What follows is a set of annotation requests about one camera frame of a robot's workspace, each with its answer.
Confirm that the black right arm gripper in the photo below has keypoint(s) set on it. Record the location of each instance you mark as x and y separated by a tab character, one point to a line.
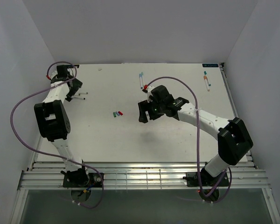
144	106

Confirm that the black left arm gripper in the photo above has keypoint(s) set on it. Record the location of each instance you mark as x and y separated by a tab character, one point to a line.
77	85

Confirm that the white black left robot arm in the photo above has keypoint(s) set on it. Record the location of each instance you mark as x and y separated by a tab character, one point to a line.
54	124

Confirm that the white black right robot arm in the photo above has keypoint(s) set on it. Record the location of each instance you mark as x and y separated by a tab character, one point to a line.
158	129

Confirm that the light blue cap marker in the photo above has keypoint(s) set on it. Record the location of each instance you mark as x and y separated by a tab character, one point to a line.
140	81

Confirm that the light green cap marker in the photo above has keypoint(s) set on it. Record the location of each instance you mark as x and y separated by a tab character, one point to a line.
143	79

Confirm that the orange cap marker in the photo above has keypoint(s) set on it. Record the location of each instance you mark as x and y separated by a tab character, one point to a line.
206	83

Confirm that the teal cap marker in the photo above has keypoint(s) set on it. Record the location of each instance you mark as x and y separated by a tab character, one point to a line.
206	78

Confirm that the right corner label sticker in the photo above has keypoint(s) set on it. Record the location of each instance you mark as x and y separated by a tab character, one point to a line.
210	65

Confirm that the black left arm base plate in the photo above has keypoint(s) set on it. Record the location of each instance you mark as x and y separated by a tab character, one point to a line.
92	179

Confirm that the aluminium table frame rail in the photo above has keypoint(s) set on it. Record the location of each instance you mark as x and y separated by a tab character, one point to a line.
147	176

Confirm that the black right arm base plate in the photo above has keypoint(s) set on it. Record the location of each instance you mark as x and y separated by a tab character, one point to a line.
191	179

